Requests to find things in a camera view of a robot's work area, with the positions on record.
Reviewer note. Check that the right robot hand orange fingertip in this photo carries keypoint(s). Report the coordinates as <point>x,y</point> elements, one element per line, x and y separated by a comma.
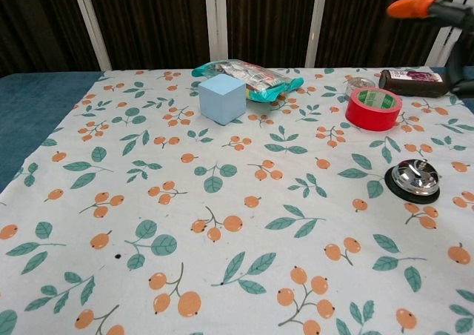
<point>444,10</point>

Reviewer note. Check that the silver call bell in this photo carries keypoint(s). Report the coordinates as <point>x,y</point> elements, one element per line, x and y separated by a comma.
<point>414,179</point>

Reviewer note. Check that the dark brown snack packet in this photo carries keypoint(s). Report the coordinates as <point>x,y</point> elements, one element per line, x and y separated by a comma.
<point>407,85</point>

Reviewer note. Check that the clear tape roll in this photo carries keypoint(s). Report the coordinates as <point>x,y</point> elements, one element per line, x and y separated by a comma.
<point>356,83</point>

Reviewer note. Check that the red tape roll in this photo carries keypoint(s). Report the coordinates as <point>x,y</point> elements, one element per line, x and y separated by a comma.
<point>370,112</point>

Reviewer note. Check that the teal snack bag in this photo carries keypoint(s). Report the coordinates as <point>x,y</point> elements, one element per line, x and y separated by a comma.
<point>259,81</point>

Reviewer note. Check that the light blue cube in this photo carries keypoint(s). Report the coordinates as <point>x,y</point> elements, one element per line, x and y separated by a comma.
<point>221,99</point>

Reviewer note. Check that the floral print white tablecloth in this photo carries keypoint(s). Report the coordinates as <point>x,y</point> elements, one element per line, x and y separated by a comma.
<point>237,209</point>

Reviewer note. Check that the white partition post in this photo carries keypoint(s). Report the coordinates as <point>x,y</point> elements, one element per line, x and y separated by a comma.
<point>90,23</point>
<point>317,23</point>
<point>442,46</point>
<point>216,20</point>

